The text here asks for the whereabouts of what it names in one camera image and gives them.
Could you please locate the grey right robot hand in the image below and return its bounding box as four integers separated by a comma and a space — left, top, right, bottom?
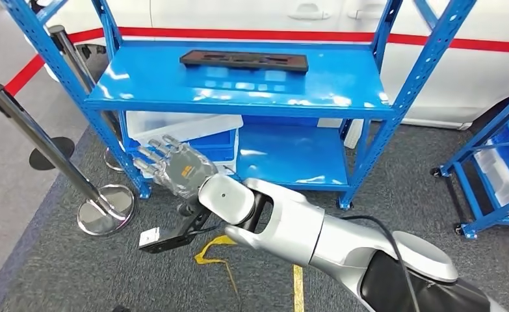
133, 134, 219, 200

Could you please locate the black plastic panel part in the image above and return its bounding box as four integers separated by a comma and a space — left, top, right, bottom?
179, 49, 310, 73

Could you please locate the blue metal shelf rack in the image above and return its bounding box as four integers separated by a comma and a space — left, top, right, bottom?
0, 0, 479, 212

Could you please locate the long red barrier belt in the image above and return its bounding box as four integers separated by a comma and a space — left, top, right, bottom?
66, 26, 509, 55

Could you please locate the yellow floor tape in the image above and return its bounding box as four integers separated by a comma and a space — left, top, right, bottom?
193, 234, 305, 312

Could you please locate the white ribbed plastic crate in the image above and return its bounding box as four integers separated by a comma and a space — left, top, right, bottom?
343, 119, 365, 150

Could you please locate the short red barrier belt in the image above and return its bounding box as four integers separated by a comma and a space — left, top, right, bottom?
4, 53, 48, 98

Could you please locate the white car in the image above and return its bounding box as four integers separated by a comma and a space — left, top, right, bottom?
23, 0, 509, 131

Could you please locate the blue wheeled metal rack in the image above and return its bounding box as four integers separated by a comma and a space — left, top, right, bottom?
430, 85, 509, 241

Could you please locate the pale wrist camera on bracket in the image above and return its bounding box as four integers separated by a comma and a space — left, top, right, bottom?
138, 198, 220, 255

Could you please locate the chrome stanchion post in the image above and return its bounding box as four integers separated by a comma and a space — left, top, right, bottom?
0, 83, 136, 237
48, 24, 127, 174

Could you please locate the white car door handle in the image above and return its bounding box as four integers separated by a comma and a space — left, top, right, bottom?
287, 3, 325, 21
347, 3, 387, 21

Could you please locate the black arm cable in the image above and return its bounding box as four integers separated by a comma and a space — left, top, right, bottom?
341, 214, 423, 312

